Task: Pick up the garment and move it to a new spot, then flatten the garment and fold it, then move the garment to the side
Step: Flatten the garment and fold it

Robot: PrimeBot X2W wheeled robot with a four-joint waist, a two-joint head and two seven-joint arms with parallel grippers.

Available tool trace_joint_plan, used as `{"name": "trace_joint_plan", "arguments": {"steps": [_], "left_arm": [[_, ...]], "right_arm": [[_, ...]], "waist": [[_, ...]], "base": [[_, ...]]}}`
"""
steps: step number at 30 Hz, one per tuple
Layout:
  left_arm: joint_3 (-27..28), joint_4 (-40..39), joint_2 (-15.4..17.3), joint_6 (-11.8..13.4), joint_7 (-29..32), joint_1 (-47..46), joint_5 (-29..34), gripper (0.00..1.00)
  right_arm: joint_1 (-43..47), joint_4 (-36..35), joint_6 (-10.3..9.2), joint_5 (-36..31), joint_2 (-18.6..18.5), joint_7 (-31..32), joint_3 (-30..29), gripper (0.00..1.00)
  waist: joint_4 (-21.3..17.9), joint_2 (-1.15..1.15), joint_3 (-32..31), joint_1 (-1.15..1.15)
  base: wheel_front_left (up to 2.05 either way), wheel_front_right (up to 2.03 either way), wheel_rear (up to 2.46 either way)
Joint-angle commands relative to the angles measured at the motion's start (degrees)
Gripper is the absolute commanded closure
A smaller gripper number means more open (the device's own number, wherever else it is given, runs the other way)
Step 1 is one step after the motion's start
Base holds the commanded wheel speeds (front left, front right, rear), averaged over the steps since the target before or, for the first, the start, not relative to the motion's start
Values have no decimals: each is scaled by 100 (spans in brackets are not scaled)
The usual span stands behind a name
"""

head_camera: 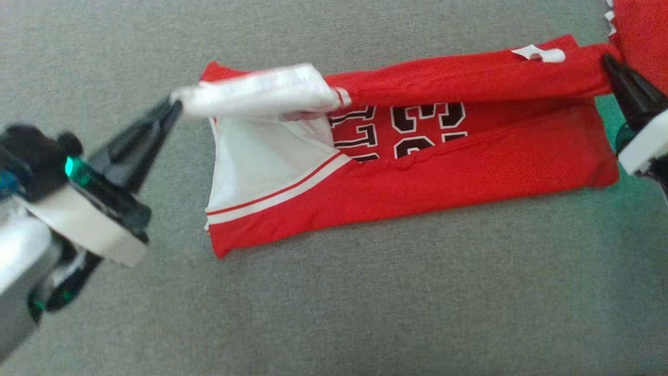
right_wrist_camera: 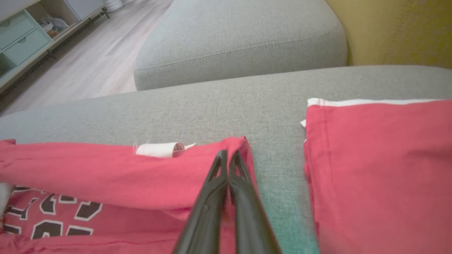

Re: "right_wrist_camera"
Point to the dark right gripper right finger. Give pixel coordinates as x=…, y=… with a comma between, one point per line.
x=247, y=218

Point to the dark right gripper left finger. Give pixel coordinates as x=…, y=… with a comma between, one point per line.
x=208, y=218

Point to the red printed basketball jersey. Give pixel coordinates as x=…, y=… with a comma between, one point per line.
x=116, y=176

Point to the red shorts with white trim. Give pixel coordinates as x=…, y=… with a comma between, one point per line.
x=381, y=169

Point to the large grey sofa seat cushion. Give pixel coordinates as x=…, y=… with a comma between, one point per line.
x=212, y=113

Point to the medium grey sofa seat cushion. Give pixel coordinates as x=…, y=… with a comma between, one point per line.
x=240, y=38

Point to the white ribbed pot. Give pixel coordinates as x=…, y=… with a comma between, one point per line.
x=113, y=5

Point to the large yellow sofa back cushion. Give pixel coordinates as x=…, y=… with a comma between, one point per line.
x=399, y=31

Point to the low wooden media cabinet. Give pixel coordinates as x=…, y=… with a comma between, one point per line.
x=42, y=42

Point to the grey cabinet door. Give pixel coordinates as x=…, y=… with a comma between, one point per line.
x=84, y=7

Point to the bundle of items in cabinet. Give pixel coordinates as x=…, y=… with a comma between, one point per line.
x=53, y=25

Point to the teal cabinet drawer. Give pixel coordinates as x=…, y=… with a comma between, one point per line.
x=27, y=47
x=16, y=30

